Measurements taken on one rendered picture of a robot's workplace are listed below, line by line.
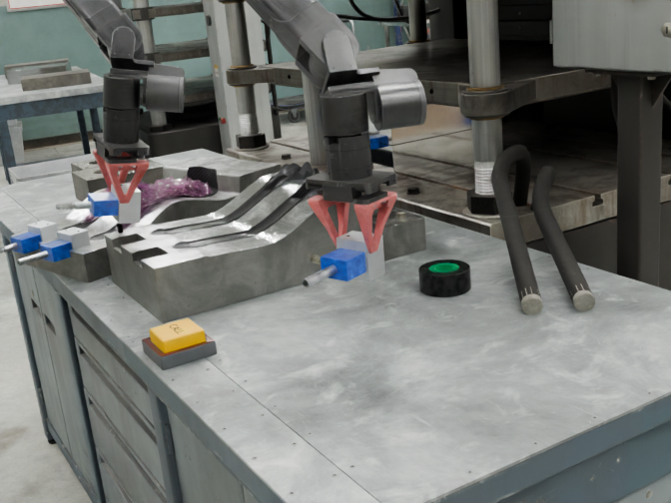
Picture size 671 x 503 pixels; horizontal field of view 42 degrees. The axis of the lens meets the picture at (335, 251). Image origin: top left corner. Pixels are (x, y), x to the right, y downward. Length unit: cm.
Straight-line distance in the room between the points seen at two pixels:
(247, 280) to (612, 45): 78
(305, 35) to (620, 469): 63
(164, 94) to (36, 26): 716
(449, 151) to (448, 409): 132
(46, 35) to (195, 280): 728
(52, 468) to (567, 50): 184
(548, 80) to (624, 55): 32
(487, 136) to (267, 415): 92
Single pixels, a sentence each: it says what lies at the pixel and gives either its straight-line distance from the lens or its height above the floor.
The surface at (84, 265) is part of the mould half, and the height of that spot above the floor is 83.
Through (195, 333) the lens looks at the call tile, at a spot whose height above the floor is 83.
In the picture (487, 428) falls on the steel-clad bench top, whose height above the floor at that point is 80.
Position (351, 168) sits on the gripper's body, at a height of 105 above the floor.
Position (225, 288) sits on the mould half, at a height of 83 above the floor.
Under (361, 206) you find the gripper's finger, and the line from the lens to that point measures 106.
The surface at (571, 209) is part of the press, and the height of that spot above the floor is 77.
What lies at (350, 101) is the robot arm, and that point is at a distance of 106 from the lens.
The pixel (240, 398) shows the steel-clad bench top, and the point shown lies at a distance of 108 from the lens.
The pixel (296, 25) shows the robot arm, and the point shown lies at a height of 123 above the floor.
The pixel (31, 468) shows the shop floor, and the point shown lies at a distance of 275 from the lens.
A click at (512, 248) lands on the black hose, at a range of 137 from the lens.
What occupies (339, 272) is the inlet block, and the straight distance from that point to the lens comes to 109.
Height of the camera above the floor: 128
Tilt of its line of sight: 18 degrees down
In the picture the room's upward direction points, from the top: 5 degrees counter-clockwise
